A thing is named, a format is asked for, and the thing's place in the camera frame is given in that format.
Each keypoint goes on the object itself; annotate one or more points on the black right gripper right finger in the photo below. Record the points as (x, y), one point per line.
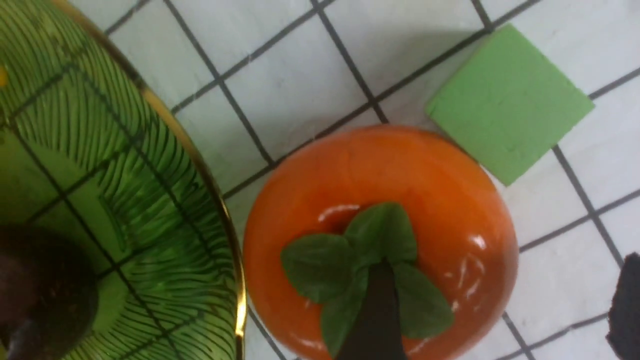
(624, 315)

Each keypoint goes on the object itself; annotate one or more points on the green glass leaf plate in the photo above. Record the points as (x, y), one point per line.
(92, 155)

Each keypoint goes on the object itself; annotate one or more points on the green foam cube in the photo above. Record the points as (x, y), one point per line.
(508, 105)

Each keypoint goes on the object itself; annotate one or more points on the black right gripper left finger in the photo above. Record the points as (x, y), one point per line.
(376, 334)

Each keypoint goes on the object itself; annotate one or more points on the orange toy persimmon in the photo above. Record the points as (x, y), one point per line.
(393, 193)

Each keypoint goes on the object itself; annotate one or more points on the white grid tablecloth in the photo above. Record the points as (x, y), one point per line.
(251, 80)

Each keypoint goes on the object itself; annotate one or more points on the purple toy mangosteen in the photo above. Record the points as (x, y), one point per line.
(49, 294)

